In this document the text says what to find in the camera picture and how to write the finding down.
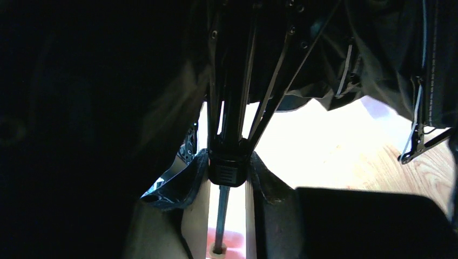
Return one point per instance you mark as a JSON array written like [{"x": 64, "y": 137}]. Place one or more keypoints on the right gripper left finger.
[{"x": 183, "y": 202}]

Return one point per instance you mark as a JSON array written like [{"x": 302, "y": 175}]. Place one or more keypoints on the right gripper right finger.
[{"x": 271, "y": 214}]

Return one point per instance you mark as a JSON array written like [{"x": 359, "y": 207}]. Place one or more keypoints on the pink folding umbrella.
[{"x": 103, "y": 101}]

